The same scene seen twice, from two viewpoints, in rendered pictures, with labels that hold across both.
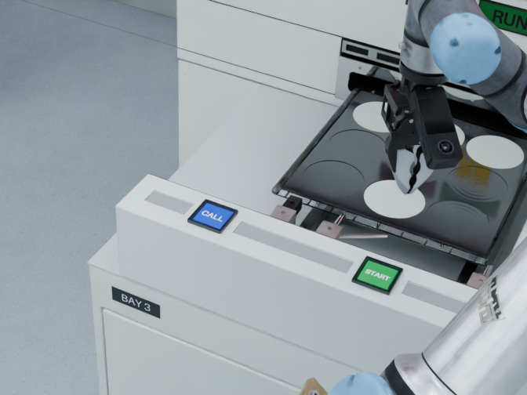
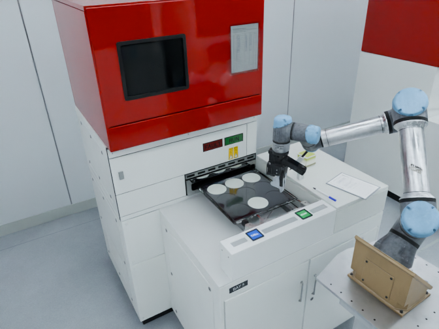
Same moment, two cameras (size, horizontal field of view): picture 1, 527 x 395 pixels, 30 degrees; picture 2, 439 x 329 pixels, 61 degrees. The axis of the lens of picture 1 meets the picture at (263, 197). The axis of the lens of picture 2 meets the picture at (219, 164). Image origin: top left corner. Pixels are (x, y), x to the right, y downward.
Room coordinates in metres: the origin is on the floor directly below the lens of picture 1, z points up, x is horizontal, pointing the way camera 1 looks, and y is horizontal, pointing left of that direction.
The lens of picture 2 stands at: (0.51, 1.11, 1.95)
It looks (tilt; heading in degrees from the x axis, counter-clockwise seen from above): 29 degrees down; 306
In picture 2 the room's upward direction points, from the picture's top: 2 degrees counter-clockwise
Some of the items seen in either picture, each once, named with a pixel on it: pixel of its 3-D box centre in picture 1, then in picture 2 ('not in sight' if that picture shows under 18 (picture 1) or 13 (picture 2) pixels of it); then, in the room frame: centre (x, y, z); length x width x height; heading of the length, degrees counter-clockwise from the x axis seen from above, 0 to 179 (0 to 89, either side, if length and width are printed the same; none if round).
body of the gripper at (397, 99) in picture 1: (418, 98); (278, 162); (1.17, -0.21, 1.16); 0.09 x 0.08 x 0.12; 13
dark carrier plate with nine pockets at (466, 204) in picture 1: (416, 165); (245, 192); (1.37, -0.26, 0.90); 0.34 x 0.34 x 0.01; 66
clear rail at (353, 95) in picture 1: (319, 136); (215, 203); (1.44, -0.09, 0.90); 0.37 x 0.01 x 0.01; 156
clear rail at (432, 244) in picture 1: (378, 225); (266, 210); (1.20, -0.18, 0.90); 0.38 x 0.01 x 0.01; 66
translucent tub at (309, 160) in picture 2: not in sight; (306, 158); (1.19, -0.58, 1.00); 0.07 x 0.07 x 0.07; 69
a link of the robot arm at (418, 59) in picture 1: (427, 50); (280, 145); (1.16, -0.21, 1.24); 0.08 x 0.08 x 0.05
